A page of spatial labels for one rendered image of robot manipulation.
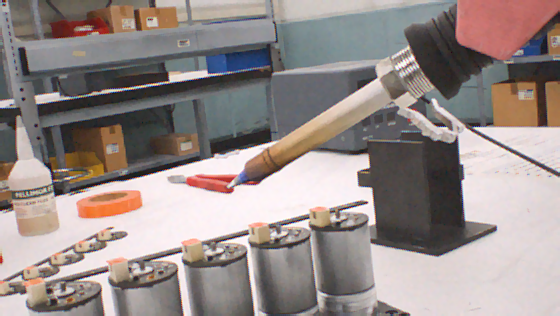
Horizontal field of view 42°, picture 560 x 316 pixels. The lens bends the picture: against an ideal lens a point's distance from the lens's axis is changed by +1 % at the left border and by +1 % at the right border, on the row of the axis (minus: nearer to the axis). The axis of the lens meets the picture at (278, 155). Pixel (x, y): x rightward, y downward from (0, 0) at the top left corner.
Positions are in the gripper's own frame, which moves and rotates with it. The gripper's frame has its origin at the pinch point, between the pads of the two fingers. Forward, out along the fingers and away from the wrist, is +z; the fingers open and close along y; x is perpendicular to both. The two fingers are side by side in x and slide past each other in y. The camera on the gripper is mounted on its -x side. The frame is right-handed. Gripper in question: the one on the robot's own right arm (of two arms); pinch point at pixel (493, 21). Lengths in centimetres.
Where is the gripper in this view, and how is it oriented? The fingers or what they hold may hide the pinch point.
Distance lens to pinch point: 21.5
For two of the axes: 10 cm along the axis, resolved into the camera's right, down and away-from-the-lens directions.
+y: -2.7, 1.9, -9.4
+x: 9.0, 4.0, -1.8
